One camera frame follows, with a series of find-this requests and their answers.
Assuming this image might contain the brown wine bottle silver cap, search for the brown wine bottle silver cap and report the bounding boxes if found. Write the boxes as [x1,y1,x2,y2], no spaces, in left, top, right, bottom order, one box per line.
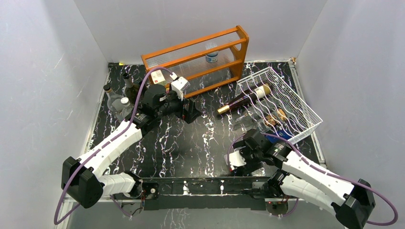
[122,73,142,104]

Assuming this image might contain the clear glass bottle black cap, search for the clear glass bottle black cap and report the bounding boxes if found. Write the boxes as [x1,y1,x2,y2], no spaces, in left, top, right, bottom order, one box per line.
[103,84,123,117]

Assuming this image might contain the blue square glass bottle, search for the blue square glass bottle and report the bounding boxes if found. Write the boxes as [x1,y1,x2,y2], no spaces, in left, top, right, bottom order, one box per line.
[275,129,293,140]

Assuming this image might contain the clear round glass bottle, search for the clear round glass bottle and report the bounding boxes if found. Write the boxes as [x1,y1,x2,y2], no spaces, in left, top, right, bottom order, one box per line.
[117,97,134,122]

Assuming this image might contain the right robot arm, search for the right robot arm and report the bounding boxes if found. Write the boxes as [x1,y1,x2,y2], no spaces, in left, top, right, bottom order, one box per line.
[225,129,376,229]

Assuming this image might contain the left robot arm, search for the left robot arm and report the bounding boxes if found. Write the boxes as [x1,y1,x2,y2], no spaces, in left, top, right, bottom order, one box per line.
[62,84,201,208]

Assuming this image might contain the orange wooden shelf rack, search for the orange wooden shelf rack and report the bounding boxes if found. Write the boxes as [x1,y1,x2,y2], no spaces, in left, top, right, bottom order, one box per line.
[141,25,249,98]

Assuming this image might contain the gold capped dark bottle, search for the gold capped dark bottle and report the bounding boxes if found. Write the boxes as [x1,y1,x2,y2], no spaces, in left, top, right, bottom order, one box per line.
[217,83,271,115]

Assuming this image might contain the white red small box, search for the white red small box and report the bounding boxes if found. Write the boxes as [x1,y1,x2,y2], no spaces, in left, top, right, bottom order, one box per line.
[150,70,167,86]

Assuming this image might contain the small blue labelled jar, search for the small blue labelled jar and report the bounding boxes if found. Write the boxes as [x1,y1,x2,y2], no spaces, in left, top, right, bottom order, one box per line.
[205,42,219,63]

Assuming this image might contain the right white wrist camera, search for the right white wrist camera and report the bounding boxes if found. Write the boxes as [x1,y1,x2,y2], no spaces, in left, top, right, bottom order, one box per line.
[228,150,246,171]

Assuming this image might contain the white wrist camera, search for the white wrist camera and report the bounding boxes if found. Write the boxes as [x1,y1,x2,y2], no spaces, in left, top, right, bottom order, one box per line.
[170,77,190,101]
[228,150,246,171]

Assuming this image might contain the black metal base rail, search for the black metal base rail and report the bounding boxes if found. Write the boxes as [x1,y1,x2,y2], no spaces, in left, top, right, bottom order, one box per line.
[62,177,345,212]

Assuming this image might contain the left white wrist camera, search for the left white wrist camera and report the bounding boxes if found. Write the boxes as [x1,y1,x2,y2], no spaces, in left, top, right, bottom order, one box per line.
[170,77,190,101]

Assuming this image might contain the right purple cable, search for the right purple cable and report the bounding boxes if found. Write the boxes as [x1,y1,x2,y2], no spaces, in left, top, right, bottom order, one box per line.
[226,133,399,227]

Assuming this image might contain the purple cable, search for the purple cable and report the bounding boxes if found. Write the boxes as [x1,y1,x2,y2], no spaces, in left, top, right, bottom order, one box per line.
[226,133,399,227]
[53,66,174,226]

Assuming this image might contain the white wire wine rack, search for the white wire wine rack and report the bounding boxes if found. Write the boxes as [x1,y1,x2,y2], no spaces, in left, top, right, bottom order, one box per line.
[235,67,323,144]

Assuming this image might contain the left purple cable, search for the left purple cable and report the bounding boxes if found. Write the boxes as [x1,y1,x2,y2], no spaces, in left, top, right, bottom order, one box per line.
[53,66,174,226]

